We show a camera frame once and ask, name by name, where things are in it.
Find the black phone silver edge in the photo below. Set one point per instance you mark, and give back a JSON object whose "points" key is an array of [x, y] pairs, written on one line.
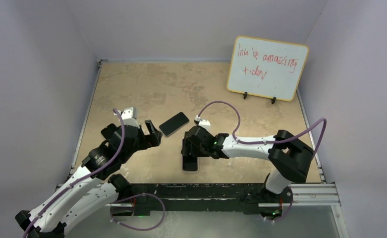
{"points": [[173, 124]]}

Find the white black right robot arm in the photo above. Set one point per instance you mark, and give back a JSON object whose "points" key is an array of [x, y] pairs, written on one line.
{"points": [[289, 155]]}

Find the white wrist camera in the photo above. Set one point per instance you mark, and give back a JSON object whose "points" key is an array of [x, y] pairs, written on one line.
{"points": [[129, 117], [202, 122]]}

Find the aluminium frame rail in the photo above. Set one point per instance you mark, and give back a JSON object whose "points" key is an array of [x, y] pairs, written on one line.
{"points": [[308, 194]]}

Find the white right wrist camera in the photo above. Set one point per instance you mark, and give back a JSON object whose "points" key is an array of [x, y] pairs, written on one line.
{"points": [[202, 122]]}

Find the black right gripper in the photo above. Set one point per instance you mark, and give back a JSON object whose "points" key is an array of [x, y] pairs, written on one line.
{"points": [[186, 151]]}

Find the black phone case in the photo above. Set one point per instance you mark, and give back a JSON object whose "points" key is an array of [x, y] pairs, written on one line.
{"points": [[108, 131]]}

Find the purple phone black screen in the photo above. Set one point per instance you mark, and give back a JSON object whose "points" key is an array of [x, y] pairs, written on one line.
{"points": [[190, 163]]}

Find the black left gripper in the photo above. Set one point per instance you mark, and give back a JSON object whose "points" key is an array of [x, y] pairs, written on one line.
{"points": [[152, 139]]}

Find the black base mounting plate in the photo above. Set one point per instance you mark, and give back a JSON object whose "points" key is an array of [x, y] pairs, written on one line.
{"points": [[145, 203]]}

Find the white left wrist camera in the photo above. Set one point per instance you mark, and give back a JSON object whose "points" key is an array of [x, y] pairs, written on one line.
{"points": [[129, 117]]}

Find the yellow framed whiteboard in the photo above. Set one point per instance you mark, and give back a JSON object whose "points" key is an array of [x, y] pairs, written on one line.
{"points": [[266, 68]]}

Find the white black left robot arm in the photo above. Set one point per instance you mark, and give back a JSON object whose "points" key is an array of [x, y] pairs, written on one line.
{"points": [[93, 185]]}

